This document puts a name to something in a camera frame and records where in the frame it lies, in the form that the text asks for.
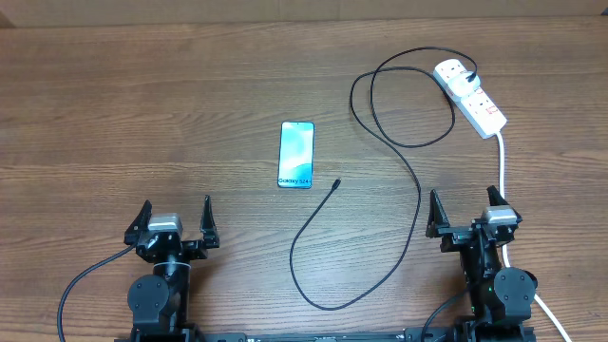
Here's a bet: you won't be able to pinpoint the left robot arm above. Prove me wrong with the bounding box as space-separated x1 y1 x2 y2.
123 197 219 341

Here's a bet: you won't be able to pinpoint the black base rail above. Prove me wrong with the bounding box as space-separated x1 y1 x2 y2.
113 327 538 342

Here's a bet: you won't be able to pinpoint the blue Samsung smartphone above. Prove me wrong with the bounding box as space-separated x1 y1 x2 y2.
277 122 314 189

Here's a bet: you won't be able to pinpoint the white power strip cord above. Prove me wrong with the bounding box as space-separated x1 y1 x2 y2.
495 132 574 342

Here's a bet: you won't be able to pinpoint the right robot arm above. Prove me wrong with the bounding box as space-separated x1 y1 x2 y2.
421 186 538 341

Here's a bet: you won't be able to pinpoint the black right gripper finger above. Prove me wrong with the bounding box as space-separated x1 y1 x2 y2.
426 189 450 238
486 185 508 206

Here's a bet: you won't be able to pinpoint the black USB charging cable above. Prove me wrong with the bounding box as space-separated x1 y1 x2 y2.
289 46 480 313

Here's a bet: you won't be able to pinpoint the white USB charger plug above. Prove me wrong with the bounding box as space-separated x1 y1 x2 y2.
447 71 481 101

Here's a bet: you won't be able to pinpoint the white power strip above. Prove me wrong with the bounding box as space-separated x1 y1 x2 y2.
433 59 507 139

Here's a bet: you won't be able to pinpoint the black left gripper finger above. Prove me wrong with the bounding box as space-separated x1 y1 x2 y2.
123 199 152 246
199 195 220 249

